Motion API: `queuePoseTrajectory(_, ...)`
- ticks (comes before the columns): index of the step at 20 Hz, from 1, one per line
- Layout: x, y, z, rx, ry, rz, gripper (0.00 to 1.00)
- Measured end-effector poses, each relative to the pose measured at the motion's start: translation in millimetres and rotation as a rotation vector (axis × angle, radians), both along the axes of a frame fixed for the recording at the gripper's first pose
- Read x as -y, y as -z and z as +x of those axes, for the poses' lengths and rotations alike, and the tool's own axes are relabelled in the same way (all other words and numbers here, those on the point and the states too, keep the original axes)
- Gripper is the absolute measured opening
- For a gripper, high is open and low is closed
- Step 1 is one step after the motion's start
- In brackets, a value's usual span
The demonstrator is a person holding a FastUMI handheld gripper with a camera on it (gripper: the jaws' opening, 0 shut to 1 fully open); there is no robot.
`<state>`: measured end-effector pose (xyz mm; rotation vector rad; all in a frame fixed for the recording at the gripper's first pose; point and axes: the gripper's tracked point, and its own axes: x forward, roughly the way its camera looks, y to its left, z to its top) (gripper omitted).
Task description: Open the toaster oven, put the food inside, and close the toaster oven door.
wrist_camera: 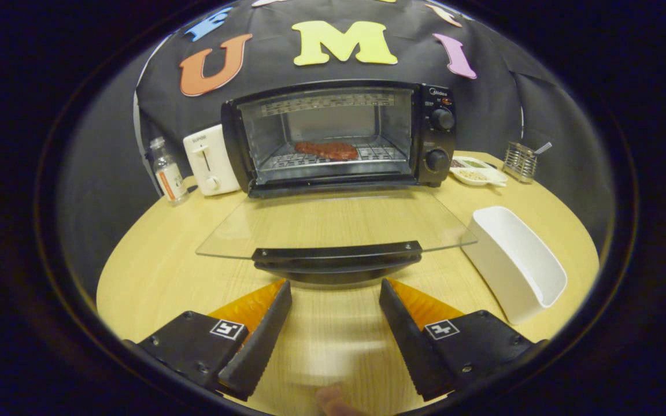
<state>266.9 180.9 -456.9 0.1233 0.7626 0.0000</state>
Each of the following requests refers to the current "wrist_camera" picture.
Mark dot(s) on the small white rectangular tray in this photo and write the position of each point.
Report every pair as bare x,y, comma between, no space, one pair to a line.
500,271

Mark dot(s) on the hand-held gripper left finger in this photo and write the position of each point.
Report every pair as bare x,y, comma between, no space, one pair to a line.
258,346

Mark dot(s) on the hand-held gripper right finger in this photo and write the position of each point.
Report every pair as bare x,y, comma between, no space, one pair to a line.
411,346

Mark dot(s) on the white divided dish of grains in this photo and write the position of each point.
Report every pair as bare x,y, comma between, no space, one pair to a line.
477,173

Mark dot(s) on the metal spoon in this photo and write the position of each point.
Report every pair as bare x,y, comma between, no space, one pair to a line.
543,148

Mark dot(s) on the white pop-up toaster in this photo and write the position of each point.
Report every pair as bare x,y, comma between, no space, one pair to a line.
217,156

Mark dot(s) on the clear plastic bottle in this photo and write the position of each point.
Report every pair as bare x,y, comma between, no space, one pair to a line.
170,179

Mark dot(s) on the red-brown roasted meat piece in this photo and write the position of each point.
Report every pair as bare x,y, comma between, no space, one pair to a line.
330,151

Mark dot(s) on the black toaster oven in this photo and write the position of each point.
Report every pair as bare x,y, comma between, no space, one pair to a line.
423,138

